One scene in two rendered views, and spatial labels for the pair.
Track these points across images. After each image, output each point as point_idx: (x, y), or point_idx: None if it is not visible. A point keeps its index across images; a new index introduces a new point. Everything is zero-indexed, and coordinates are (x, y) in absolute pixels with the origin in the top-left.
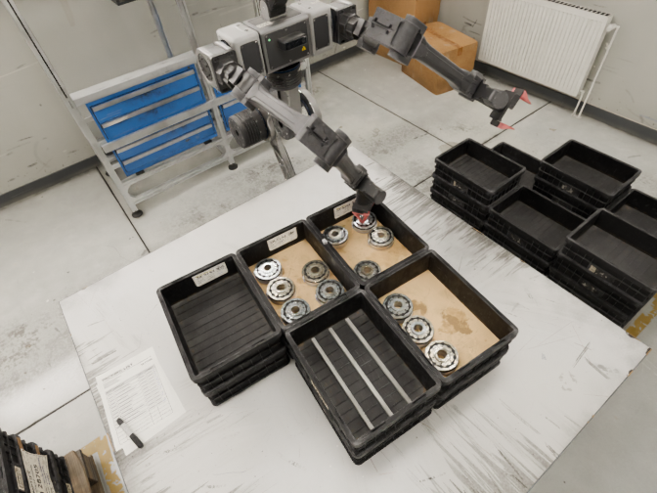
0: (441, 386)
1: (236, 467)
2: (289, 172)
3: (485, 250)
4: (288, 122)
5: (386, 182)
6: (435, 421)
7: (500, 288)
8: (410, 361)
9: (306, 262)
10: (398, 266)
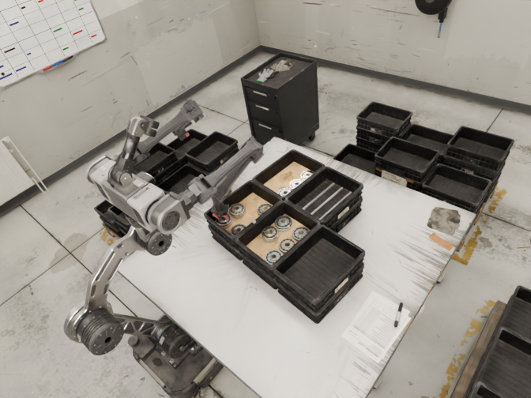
0: None
1: (386, 254)
2: (136, 318)
3: None
4: (248, 153)
5: None
6: None
7: (252, 176)
8: (315, 182)
9: (261, 243)
10: (266, 189)
